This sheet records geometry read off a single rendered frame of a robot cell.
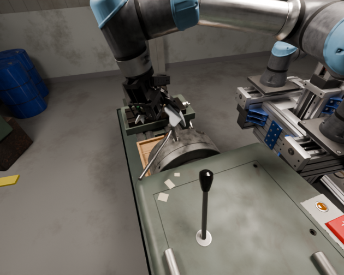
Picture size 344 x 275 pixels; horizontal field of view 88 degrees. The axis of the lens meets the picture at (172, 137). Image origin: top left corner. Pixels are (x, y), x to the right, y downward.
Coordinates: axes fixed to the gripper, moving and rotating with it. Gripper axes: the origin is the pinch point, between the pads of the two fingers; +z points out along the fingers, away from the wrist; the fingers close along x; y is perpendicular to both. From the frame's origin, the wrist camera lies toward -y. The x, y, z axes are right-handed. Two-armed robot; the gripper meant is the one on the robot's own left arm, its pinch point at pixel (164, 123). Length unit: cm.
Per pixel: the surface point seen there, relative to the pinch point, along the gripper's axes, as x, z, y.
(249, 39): 3, 152, -431
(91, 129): -196, 118, -87
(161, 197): 5.3, 7.8, 21.1
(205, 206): 18.5, 1.9, 22.4
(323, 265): 42, 11, 25
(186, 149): 5.3, 12.5, 0.2
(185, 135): 2.9, 13.0, -6.6
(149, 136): -39, 48, -32
